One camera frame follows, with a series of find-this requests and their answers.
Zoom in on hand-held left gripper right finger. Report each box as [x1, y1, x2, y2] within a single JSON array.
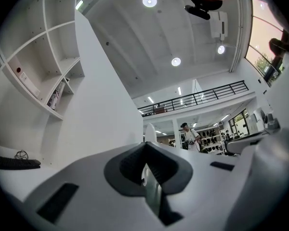
[[145, 141, 248, 231]]

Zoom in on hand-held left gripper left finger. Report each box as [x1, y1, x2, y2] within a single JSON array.
[[13, 141, 164, 231]]

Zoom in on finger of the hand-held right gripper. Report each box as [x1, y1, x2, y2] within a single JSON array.
[[225, 128, 289, 231]]

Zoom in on white desk with drawers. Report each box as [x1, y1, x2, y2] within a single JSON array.
[[0, 142, 70, 201]]

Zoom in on display shelves with dark items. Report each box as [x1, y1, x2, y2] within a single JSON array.
[[198, 128, 226, 154]]

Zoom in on dark framed window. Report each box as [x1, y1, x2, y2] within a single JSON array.
[[228, 108, 250, 136]]

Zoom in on white rounded panel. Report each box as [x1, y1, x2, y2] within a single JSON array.
[[144, 123, 157, 144]]

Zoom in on black keyboard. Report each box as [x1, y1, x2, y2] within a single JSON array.
[[0, 154, 41, 170]]

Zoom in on black mezzanine railing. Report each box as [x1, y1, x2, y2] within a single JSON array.
[[137, 80, 249, 116]]

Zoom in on row of upright booklets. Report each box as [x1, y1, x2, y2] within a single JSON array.
[[47, 80, 66, 111]]

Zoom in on large window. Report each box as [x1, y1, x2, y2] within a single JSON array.
[[245, 0, 289, 81]]

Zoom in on white air conditioner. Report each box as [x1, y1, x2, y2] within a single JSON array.
[[209, 11, 229, 39]]

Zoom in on white shelf unit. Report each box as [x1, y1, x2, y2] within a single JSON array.
[[0, 0, 86, 121]]

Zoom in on black keyboard cable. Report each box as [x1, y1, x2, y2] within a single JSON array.
[[14, 149, 29, 161]]

